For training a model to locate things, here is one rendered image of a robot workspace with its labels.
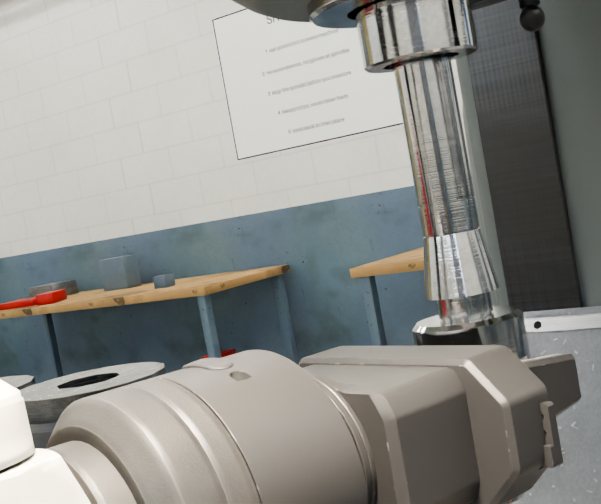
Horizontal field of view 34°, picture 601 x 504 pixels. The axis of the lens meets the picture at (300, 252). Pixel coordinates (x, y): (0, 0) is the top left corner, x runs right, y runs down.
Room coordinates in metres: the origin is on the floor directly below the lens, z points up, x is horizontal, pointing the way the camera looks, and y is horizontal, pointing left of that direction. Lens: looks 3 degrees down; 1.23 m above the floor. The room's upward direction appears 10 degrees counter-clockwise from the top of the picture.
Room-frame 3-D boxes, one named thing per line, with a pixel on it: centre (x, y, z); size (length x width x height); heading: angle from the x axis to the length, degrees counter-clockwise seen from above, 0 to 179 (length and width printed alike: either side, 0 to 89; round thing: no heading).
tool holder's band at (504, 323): (0.41, -0.06, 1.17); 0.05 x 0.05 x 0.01
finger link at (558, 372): (0.39, -0.08, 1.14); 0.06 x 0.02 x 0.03; 131
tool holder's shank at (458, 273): (0.41, -0.06, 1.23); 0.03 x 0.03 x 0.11
